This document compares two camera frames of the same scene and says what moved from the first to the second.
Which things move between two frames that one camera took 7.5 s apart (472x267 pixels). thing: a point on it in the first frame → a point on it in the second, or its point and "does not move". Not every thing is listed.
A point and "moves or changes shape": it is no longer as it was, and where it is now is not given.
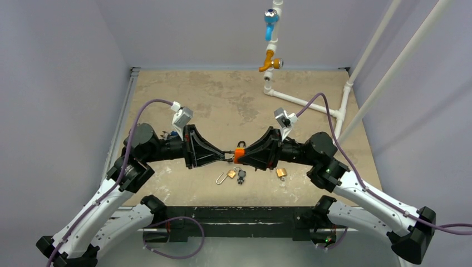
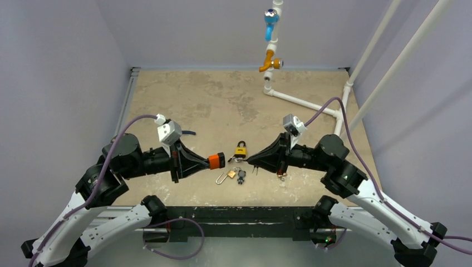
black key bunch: [241, 174] does not move
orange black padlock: [239, 152] moves or changes shape
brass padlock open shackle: [281, 173] does not move
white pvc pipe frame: [271, 48] does not move
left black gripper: [190, 134] → [176, 151]
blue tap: [270, 17] does not move
